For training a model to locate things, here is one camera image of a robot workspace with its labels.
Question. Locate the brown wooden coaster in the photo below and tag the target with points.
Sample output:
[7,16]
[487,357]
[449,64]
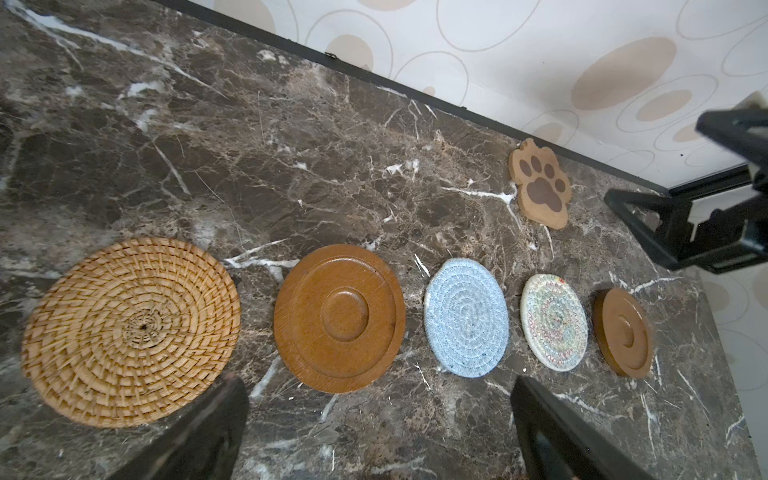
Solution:
[339,318]
[623,333]

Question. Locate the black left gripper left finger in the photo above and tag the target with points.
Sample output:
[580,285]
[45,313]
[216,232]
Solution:
[203,444]

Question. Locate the grey woven coaster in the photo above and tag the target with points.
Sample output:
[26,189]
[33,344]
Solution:
[466,318]

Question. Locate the paw print coaster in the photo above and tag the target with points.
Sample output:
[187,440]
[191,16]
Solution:
[544,190]

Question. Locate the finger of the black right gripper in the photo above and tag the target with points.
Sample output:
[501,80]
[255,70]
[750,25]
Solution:
[742,131]
[729,240]

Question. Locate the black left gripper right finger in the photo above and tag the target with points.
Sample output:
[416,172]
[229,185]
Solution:
[556,443]

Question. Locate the multicolour woven coaster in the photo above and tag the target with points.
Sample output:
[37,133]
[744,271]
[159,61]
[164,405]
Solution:
[554,322]

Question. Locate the rattan woven coaster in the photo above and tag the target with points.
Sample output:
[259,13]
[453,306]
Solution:
[132,333]

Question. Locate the black corner frame post right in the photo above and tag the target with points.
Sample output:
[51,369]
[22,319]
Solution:
[714,184]

